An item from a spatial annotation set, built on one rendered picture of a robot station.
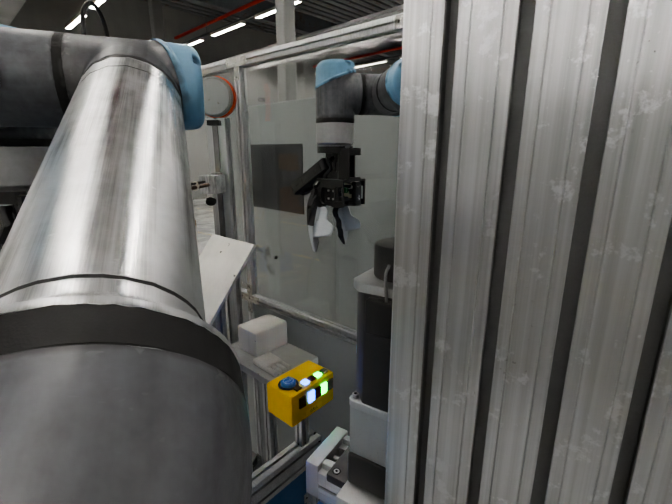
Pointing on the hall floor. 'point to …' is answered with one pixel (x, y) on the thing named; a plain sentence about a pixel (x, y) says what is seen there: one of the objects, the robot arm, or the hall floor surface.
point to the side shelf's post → (269, 428)
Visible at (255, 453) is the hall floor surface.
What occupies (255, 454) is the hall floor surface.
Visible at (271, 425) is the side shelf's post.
